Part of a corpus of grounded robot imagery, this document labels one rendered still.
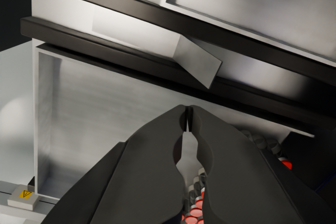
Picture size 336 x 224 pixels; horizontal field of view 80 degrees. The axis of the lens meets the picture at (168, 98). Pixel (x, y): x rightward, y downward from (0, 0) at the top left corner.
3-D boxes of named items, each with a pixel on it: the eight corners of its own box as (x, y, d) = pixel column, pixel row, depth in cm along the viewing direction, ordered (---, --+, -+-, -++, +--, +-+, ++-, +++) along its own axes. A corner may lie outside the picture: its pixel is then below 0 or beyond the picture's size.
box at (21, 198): (43, 188, 106) (32, 205, 98) (43, 194, 108) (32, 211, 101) (19, 183, 105) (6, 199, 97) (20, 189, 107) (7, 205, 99)
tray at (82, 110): (299, 118, 28) (314, 135, 25) (219, 219, 40) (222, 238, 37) (52, 39, 24) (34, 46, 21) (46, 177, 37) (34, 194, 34)
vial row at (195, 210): (239, 127, 29) (249, 150, 25) (193, 200, 38) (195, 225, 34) (225, 123, 29) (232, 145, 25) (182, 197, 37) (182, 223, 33)
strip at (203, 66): (213, 45, 24) (223, 62, 19) (203, 68, 25) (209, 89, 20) (95, 3, 22) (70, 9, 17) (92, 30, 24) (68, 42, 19)
